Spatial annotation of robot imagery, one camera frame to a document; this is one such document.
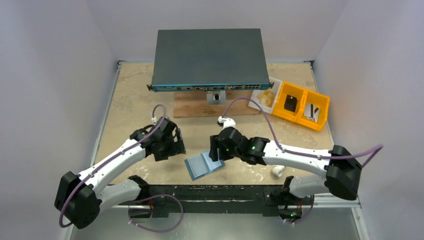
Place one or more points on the black block in bin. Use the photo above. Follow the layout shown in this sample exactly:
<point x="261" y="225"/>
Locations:
<point x="290" y="103"/>

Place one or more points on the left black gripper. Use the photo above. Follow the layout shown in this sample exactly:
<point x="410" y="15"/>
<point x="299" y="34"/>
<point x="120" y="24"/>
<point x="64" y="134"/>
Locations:
<point x="176" y="147"/>

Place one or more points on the white black card in bin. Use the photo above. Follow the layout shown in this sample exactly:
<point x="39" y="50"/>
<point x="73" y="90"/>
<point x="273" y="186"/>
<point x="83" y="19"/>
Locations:
<point x="311" y="112"/>

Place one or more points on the white pvc pipe fitting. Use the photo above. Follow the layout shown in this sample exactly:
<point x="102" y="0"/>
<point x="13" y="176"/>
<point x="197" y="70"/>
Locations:
<point x="278" y="170"/>

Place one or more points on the clear plastic card sleeves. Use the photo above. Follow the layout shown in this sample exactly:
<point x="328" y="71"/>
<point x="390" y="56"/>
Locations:
<point x="200" y="165"/>

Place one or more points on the yellow bin right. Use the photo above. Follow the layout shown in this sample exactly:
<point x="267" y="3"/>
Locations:
<point x="321" y="101"/>

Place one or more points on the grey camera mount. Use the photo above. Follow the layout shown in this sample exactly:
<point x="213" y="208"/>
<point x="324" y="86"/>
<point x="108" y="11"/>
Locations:
<point x="216" y="97"/>

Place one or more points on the blue card holder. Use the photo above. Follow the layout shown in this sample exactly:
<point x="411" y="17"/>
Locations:
<point x="202" y="165"/>

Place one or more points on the grey network switch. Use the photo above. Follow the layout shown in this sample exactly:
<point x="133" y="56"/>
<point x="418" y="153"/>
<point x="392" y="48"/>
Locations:
<point x="209" y="60"/>

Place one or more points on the yellow bin left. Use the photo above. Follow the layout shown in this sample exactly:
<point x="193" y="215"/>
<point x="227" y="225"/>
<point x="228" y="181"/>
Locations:
<point x="289" y="89"/>

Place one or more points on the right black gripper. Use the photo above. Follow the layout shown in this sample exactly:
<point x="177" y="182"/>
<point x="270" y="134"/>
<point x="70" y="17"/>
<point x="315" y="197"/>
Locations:
<point x="215" y="148"/>

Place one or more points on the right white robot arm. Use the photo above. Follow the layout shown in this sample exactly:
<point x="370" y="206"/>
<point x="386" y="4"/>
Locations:
<point x="332" y="171"/>

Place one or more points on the wooden board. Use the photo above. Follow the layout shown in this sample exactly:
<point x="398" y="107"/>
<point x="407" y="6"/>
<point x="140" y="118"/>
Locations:
<point x="194" y="104"/>

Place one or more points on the amber item in tray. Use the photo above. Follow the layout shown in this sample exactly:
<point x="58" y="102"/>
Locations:
<point x="266" y="98"/>

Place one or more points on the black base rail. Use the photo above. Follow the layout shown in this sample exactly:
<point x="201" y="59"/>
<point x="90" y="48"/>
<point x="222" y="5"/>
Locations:
<point x="265" y="200"/>

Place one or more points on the yellow bin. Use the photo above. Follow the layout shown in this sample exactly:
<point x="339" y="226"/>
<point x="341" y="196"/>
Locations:
<point x="321" y="101"/>
<point x="289" y="89"/>

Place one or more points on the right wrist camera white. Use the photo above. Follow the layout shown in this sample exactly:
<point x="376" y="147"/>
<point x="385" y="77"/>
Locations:
<point x="225" y="122"/>

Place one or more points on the white tray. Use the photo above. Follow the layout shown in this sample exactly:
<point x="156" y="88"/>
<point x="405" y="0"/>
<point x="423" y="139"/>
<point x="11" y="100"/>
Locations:
<point x="277" y="84"/>

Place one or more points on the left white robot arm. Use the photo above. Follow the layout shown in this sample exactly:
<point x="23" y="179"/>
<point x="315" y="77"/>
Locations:
<point x="81" y="197"/>

